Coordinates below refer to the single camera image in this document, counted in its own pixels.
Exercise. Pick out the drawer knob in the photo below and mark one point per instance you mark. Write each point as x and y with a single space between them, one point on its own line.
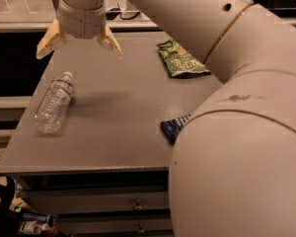
140 229
137 206

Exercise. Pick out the grey drawer cabinet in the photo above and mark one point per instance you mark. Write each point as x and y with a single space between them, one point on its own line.
111 150

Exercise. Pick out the upper drawer knob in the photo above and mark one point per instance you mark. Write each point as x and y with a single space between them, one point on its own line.
137 206

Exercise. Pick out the green chip bag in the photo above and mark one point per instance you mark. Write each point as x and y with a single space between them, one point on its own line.
179 62

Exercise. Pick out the blue snack packet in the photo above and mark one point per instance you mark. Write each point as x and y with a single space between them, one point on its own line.
173 127

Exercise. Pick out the lower drawer knob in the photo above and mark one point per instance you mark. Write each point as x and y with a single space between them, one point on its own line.
140 229

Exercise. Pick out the metal frame railing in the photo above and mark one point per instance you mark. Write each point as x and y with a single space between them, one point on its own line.
37 15

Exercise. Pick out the clear plastic water bottle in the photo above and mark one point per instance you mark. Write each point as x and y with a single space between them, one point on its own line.
55 102

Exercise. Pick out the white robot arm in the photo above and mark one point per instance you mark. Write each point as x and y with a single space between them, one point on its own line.
233 169

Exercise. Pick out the bottle on floor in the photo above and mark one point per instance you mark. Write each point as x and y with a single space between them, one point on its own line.
33 228

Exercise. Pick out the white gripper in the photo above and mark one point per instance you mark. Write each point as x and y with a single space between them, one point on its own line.
81 21

